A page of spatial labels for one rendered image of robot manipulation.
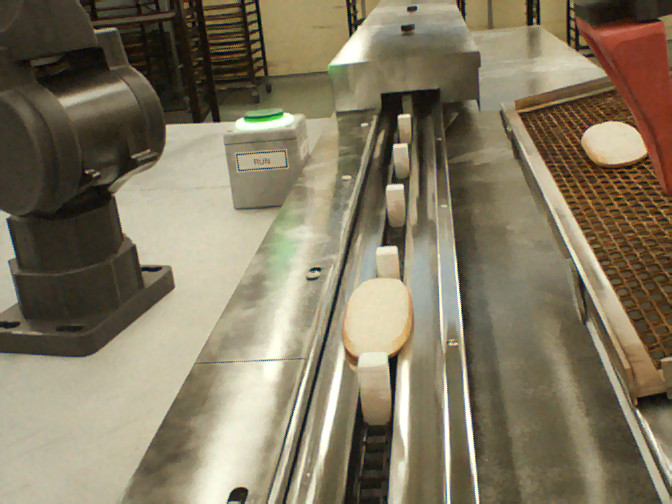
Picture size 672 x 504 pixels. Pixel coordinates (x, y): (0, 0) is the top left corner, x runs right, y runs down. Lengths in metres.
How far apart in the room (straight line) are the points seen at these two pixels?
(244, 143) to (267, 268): 0.28
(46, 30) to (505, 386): 0.33
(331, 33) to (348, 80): 6.61
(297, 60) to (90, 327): 7.18
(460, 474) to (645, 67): 0.16
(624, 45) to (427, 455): 0.17
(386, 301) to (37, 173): 0.21
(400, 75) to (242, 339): 0.62
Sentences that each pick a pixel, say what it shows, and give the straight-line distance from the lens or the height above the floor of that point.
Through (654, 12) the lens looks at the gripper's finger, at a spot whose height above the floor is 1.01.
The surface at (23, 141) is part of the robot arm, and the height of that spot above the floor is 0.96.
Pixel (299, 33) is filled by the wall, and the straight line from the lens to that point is 7.65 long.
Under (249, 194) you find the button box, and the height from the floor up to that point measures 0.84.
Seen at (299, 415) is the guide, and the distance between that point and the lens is 0.35.
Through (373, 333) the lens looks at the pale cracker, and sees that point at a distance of 0.42.
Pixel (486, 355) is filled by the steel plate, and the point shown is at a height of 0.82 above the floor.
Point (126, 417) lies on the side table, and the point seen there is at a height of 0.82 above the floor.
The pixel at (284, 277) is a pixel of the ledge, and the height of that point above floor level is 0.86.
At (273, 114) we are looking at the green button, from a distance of 0.79.
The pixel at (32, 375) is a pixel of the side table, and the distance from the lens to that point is 0.54.
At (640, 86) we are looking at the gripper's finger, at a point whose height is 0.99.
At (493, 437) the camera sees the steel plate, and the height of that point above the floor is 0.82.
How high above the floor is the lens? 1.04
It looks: 20 degrees down
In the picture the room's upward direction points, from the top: 6 degrees counter-clockwise
